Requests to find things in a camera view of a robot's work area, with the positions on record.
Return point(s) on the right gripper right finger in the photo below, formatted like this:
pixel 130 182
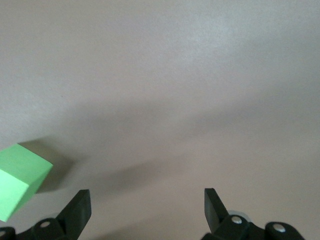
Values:
pixel 230 228

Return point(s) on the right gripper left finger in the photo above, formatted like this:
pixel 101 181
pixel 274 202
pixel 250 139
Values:
pixel 72 220

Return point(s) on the green foam block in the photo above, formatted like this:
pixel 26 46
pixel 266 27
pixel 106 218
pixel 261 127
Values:
pixel 20 175

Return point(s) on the brown table cover sheet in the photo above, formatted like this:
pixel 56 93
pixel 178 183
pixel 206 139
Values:
pixel 175 75

